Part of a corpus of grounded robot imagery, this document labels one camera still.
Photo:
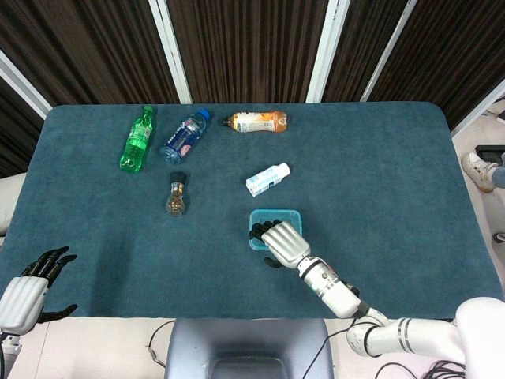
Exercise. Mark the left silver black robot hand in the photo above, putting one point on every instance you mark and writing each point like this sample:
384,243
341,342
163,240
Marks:
19,302

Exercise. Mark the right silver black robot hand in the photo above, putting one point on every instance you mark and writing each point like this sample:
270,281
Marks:
286,245

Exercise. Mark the teal plastic tray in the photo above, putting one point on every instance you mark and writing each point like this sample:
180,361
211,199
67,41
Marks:
294,221

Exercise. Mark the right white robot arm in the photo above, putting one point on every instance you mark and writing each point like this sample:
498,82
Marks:
335,294

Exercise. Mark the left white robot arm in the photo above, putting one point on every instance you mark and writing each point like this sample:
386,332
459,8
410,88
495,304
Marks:
8,205

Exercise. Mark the small white milk bottle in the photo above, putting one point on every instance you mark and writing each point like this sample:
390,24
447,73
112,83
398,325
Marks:
264,181

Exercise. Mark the grey robot torso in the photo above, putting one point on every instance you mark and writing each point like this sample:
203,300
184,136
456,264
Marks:
248,335

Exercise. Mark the glass pepper grinder black cap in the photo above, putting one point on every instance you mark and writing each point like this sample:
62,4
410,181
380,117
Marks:
175,203

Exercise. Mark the teal velvet tablecloth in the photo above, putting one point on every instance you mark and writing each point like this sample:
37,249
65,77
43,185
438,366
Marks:
118,237

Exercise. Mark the orange drink bottle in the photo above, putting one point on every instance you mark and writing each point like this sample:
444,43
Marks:
256,122

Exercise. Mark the blue capped water bottle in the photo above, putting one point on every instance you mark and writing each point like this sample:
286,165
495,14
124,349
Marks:
181,138

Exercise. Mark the dark brown pleated curtain panel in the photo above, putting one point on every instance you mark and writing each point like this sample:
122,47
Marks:
87,51
453,47
248,47
13,130
363,39

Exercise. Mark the green plastic soda bottle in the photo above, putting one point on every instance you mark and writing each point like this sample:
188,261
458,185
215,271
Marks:
136,146

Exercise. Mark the white sneaker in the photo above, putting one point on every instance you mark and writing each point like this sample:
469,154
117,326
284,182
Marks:
477,169

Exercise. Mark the dark shoe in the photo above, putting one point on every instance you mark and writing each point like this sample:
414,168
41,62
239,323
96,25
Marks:
500,237

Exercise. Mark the blue jeans leg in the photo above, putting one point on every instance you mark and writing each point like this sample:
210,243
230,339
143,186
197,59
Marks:
499,175

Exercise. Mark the black flat device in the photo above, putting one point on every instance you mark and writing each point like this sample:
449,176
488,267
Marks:
491,154

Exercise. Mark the white partition frame post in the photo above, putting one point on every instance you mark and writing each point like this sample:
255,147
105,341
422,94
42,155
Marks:
479,108
388,51
172,51
23,86
326,51

